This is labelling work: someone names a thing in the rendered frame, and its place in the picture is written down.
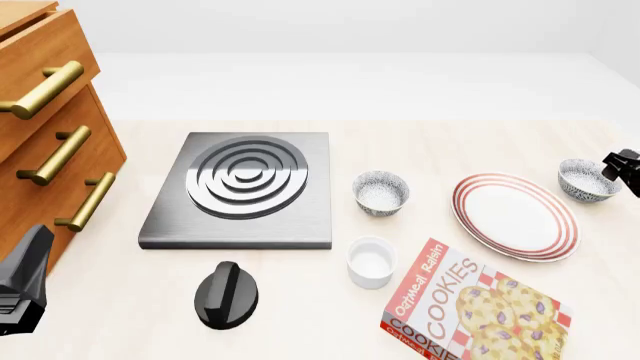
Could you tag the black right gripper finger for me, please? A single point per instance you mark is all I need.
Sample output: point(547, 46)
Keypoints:
point(615, 163)

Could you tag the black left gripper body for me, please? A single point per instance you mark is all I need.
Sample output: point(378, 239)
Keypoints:
point(17, 313)

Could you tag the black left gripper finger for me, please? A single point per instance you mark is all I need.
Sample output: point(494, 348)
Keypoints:
point(31, 258)

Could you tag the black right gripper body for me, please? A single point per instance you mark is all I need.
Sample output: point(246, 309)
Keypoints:
point(634, 176)

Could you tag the patterned black-and-white bowl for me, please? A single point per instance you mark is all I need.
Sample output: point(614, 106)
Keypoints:
point(380, 193)
point(582, 180)

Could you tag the white plate with red rings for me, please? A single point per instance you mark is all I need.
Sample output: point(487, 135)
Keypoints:
point(515, 217)

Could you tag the flat stove plate with rings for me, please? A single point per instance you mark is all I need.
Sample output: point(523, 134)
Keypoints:
point(250, 225)

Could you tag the wooden drawer, closed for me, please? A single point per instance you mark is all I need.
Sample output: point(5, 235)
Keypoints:
point(30, 150)
point(102, 157)

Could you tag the wooden cabinet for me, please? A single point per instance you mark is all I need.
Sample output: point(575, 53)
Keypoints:
point(107, 148)

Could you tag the wooden drawer, pulled open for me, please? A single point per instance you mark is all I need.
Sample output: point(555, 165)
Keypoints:
point(30, 63)

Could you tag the round black stove knob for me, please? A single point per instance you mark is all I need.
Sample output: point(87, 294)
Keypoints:
point(225, 296)

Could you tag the oatmeal raisin cookies box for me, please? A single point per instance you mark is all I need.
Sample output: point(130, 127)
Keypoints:
point(470, 311)

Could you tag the small white ramekin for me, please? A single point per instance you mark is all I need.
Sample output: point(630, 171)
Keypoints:
point(371, 262)

